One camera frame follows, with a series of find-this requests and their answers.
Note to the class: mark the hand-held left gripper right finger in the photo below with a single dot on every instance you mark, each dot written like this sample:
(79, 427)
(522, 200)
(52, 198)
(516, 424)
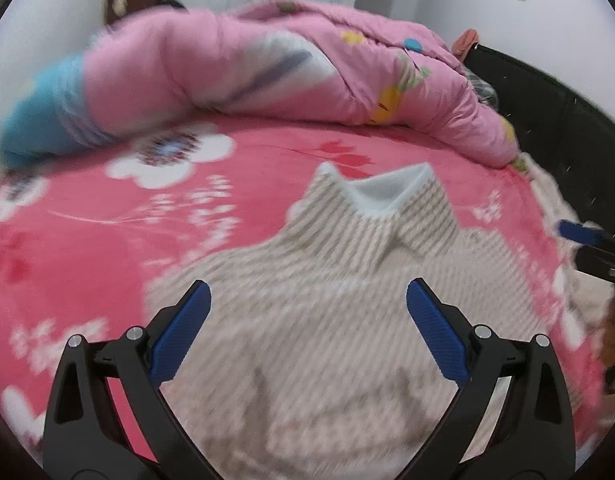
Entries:
(437, 335)

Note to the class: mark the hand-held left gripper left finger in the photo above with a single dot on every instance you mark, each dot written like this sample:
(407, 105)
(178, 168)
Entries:
(182, 335)

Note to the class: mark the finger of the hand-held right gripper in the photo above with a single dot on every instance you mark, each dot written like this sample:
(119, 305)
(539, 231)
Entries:
(602, 265)
(582, 232)

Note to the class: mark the beige knit turtleneck sweater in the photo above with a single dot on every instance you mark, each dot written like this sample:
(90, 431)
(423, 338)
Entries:
(312, 310)

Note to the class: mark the cream fluffy garment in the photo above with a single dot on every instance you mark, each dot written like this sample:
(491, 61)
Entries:
(552, 200)

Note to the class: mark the black tufted headboard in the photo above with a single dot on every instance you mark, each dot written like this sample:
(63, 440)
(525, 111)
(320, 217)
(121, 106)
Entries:
(562, 125)

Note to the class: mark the pink floral blanket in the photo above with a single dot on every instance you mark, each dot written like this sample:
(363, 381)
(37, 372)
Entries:
(62, 260)

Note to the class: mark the plaid cloth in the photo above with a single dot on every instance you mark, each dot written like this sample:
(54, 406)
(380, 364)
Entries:
(480, 87)

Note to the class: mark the pink cloth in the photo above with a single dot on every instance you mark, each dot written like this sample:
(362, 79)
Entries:
(465, 42)

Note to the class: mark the pink printed quilt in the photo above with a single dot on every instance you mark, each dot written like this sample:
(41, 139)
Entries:
(187, 60)

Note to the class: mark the black object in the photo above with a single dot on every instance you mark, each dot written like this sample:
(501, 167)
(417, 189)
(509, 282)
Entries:
(172, 2)

